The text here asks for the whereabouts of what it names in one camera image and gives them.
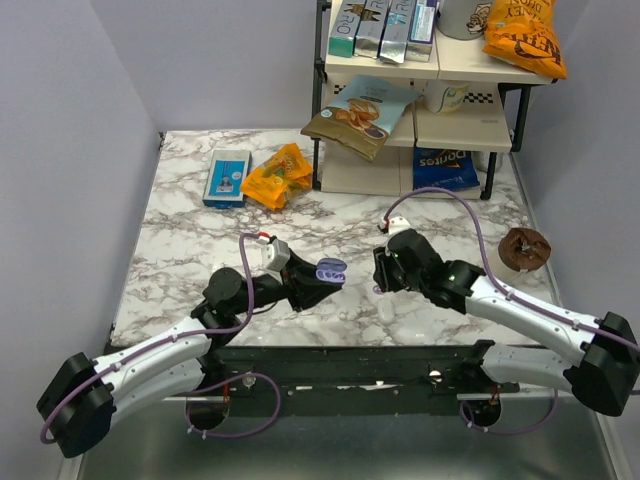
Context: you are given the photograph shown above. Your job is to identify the white earbud case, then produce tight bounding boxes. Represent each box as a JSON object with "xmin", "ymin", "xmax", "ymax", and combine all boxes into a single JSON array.
[{"xmin": 377, "ymin": 298, "xmax": 395, "ymax": 324}]

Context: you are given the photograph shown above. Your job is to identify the blue razor box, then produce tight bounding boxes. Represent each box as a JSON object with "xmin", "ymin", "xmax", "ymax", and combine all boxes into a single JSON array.
[{"xmin": 202, "ymin": 149, "xmax": 252, "ymax": 209}]

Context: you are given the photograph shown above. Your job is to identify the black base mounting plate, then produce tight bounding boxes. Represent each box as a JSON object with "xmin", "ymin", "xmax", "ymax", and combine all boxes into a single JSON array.
[{"xmin": 187, "ymin": 341, "xmax": 519, "ymax": 418}]

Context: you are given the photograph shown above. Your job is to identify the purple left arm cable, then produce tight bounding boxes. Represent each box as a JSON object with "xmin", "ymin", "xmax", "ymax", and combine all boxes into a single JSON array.
[{"xmin": 39, "ymin": 232, "xmax": 274, "ymax": 445}]

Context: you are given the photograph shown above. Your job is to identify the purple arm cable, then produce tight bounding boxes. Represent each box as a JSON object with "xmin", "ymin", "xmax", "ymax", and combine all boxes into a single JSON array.
[
  {"xmin": 382, "ymin": 187, "xmax": 640, "ymax": 352},
  {"xmin": 39, "ymin": 232, "xmax": 274, "ymax": 445}
]

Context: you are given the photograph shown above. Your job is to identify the white earbud right one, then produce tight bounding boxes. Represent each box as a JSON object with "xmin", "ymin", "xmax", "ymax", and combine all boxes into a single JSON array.
[{"xmin": 355, "ymin": 306, "xmax": 374, "ymax": 317}]

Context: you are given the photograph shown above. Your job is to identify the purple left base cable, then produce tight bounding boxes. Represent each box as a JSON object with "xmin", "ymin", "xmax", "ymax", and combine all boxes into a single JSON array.
[{"xmin": 185, "ymin": 372, "xmax": 281, "ymax": 440}]

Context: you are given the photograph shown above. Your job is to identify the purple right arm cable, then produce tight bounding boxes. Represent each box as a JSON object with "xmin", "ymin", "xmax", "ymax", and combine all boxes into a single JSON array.
[{"xmin": 382, "ymin": 187, "xmax": 640, "ymax": 352}]

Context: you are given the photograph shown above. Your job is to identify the blue Doritos bag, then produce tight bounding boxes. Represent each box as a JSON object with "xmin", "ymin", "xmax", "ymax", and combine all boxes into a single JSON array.
[{"xmin": 412, "ymin": 147, "xmax": 480, "ymax": 191}]

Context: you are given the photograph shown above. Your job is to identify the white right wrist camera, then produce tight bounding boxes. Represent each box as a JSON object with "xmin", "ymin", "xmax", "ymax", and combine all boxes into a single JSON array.
[{"xmin": 378, "ymin": 216, "xmax": 411, "ymax": 236}]

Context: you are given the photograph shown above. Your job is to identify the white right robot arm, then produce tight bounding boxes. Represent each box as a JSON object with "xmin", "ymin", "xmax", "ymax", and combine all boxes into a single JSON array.
[{"xmin": 373, "ymin": 228, "xmax": 639, "ymax": 417}]

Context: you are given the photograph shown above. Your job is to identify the blue white box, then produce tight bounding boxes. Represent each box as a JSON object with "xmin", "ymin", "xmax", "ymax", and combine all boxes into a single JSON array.
[{"xmin": 406, "ymin": 0, "xmax": 439, "ymax": 62}]

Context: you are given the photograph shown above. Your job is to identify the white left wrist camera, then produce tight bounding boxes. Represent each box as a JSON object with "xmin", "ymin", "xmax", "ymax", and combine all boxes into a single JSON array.
[{"xmin": 261, "ymin": 236, "xmax": 291, "ymax": 272}]

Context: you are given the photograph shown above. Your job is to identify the white printed cup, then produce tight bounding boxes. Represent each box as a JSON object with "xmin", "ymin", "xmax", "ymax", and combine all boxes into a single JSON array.
[{"xmin": 436, "ymin": 0, "xmax": 493, "ymax": 40}]

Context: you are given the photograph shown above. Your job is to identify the orange honey dijon chip bag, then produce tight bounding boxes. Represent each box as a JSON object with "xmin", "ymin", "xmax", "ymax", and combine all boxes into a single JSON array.
[{"xmin": 483, "ymin": 0, "xmax": 568, "ymax": 80}]

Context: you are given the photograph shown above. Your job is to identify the white mug on shelf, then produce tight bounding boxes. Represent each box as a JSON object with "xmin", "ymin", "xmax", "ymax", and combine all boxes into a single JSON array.
[{"xmin": 424, "ymin": 80, "xmax": 470, "ymax": 115}]

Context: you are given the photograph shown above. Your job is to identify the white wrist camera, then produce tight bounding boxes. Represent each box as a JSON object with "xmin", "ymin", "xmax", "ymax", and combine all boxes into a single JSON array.
[
  {"xmin": 378, "ymin": 216, "xmax": 411, "ymax": 236},
  {"xmin": 261, "ymin": 236, "xmax": 291, "ymax": 272}
]

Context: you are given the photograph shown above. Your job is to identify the purple earbud charging case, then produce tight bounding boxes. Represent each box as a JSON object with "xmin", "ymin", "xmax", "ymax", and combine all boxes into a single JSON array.
[{"xmin": 315, "ymin": 258, "xmax": 347, "ymax": 285}]

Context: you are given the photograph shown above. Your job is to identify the teal gold chip bag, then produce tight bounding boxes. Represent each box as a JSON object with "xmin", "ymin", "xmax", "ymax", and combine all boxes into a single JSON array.
[{"xmin": 301, "ymin": 75, "xmax": 420, "ymax": 162}]

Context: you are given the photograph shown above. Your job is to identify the black beige shelf rack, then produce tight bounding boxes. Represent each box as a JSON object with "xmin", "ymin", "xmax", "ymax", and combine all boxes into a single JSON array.
[{"xmin": 312, "ymin": 1, "xmax": 551, "ymax": 200}]

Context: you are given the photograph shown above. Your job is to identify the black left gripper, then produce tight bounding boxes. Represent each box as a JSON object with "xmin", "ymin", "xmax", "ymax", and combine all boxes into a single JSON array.
[{"xmin": 232, "ymin": 248, "xmax": 342, "ymax": 317}]

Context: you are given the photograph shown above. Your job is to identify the teal toothpaste box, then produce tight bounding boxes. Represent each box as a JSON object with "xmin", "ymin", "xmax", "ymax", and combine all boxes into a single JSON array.
[{"xmin": 328, "ymin": 0, "xmax": 366, "ymax": 58}]

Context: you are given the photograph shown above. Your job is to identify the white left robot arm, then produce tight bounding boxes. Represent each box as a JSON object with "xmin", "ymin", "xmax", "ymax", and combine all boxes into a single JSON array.
[{"xmin": 36, "ymin": 243, "xmax": 347, "ymax": 458}]

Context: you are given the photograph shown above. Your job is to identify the orange snack bag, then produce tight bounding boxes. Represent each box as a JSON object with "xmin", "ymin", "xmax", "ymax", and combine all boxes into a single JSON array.
[{"xmin": 240, "ymin": 143, "xmax": 313, "ymax": 210}]

